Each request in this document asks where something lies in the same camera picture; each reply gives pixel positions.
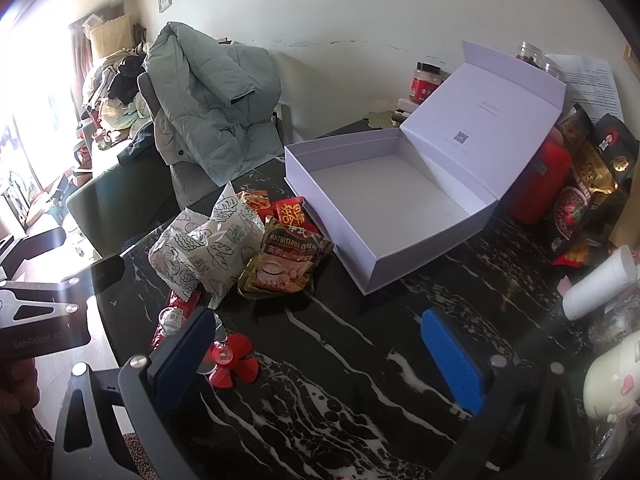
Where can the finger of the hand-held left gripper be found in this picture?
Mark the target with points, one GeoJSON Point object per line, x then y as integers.
{"type": "Point", "coordinates": [107, 275]}

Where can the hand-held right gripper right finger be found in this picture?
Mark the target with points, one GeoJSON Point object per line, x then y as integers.
{"type": "Point", "coordinates": [452, 365]}

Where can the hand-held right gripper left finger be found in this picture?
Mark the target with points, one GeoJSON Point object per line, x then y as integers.
{"type": "Point", "coordinates": [182, 355]}

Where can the red ketchup sachet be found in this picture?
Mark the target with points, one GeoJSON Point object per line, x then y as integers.
{"type": "Point", "coordinates": [172, 320]}

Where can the white printed bread packet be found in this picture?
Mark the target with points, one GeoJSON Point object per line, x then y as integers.
{"type": "Point", "coordinates": [235, 220]}
{"type": "Point", "coordinates": [185, 255]}

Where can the green gold cereal packet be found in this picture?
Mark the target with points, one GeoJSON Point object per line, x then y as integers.
{"type": "Point", "coordinates": [280, 265]}

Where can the red packet with figure print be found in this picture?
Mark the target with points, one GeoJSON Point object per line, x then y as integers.
{"type": "Point", "coordinates": [255, 200]}

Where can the red packet with gold characters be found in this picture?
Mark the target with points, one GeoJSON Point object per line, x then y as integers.
{"type": "Point", "coordinates": [292, 215]}

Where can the white gift box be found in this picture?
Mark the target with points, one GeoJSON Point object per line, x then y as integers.
{"type": "Point", "coordinates": [400, 185]}

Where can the dark green armchair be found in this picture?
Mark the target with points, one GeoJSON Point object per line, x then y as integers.
{"type": "Point", "coordinates": [115, 200]}

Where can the pile of clothes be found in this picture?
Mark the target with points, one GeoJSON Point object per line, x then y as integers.
{"type": "Point", "coordinates": [117, 85]}

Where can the black oat cereal bag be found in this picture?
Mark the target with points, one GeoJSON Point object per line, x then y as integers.
{"type": "Point", "coordinates": [580, 210]}

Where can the red canister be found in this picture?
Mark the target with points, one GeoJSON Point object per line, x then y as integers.
{"type": "Point", "coordinates": [537, 175]}

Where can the pale green down jacket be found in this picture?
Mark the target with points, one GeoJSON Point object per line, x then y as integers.
{"type": "Point", "coordinates": [210, 90]}

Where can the beige bag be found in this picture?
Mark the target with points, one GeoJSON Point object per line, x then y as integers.
{"type": "Point", "coordinates": [110, 35]}

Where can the green flower-shaped mat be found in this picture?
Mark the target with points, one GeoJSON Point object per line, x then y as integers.
{"type": "Point", "coordinates": [380, 121]}

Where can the red-label spice jar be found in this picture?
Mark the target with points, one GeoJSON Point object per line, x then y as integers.
{"type": "Point", "coordinates": [425, 85]}

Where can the clear plastic jar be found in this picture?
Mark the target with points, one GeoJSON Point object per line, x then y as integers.
{"type": "Point", "coordinates": [530, 52]}
{"type": "Point", "coordinates": [554, 70]}

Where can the printed paper sheet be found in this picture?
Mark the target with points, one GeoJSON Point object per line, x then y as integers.
{"type": "Point", "coordinates": [595, 85]}

